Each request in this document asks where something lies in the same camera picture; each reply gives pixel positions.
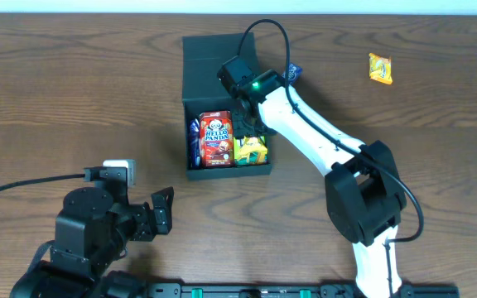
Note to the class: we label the black gift box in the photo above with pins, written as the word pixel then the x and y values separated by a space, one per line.
pixel 202 92

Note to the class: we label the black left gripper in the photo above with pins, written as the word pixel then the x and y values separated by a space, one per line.
pixel 156 220

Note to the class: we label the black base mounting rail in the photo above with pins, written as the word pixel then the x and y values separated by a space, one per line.
pixel 344 290

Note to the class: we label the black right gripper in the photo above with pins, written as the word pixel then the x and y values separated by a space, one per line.
pixel 243 122

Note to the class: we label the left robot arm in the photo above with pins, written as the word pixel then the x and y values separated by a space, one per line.
pixel 91 232

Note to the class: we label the red Hello Panda box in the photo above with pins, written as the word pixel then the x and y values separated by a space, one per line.
pixel 216 139

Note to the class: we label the green Pretz snack box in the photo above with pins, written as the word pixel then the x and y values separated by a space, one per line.
pixel 257 159

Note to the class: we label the yellow sandwich cracker packet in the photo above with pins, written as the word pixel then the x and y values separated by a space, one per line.
pixel 250 149

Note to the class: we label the blue Eclipse mint tin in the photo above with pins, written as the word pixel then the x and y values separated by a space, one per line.
pixel 293 73

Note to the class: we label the dark blue Oreo packet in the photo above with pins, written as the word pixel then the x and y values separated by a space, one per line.
pixel 194 144

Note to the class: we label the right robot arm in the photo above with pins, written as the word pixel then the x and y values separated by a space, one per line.
pixel 364 194

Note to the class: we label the small yellow orange snack packet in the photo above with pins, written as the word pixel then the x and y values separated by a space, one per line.
pixel 380 69

